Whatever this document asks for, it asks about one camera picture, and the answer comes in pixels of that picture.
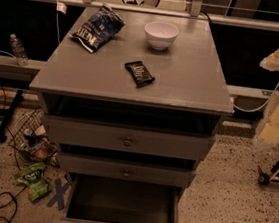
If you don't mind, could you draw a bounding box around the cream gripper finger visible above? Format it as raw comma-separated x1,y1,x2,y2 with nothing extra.
260,48,279,71

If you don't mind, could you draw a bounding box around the black rxbar chocolate bar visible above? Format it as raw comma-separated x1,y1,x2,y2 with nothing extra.
124,61,155,88

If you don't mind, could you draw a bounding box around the grey drawer cabinet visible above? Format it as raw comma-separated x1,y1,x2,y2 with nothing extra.
30,10,233,188

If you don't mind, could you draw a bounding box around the grey top drawer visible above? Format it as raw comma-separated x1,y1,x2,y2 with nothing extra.
42,115,215,160

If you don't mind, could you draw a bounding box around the grey middle drawer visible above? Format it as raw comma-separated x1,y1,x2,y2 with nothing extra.
58,152,196,188

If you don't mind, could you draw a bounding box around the grey open bottom drawer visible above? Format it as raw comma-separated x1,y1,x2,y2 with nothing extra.
52,175,179,223

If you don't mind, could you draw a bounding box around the white bowl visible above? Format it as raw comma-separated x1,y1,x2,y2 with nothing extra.
144,21,179,51

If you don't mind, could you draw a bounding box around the blue chip bag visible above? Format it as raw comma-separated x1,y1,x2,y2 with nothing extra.
69,5,125,53

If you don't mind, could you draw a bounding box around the blue tape cross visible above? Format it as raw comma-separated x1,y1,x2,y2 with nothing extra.
46,179,70,211

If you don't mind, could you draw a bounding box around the clear plastic water bottle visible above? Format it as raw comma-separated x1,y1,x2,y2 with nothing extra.
9,34,29,66

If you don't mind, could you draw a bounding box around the green snack bag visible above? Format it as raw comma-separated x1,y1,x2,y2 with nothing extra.
14,162,52,202

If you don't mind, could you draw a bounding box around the black bar on floor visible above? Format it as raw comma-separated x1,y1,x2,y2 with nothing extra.
0,90,23,142

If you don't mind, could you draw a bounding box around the white hanging cable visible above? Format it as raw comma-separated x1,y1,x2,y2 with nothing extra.
231,72,279,117

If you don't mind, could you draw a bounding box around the wire basket with items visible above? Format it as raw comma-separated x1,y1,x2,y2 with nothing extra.
10,109,59,167

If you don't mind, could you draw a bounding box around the black floor cable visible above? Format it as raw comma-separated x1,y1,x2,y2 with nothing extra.
0,124,35,223

